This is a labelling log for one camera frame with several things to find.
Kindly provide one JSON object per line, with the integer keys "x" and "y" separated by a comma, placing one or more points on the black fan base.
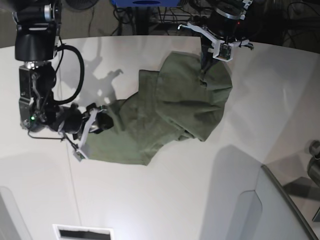
{"x": 81, "y": 5}

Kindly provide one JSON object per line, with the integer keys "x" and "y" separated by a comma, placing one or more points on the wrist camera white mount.
{"x": 214, "y": 47}
{"x": 85, "y": 135}

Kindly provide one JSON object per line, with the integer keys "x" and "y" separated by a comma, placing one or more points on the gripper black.
{"x": 72, "y": 121}
{"x": 227, "y": 33}

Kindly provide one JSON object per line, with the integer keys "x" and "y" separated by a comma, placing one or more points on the black power strip red light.
{"x": 215, "y": 20}

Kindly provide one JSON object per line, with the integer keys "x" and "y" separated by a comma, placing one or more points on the blue box with oval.
{"x": 146, "y": 3}

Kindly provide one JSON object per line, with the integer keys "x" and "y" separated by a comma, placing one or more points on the white label with black strip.
{"x": 73, "y": 232}

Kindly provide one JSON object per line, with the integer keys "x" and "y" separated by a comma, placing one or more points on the grey metal stand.
{"x": 303, "y": 187}

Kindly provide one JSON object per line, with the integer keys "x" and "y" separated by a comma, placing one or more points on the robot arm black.
{"x": 38, "y": 41}
{"x": 232, "y": 6}

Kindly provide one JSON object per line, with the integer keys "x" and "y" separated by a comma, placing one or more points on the olive green t-shirt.
{"x": 183, "y": 100}

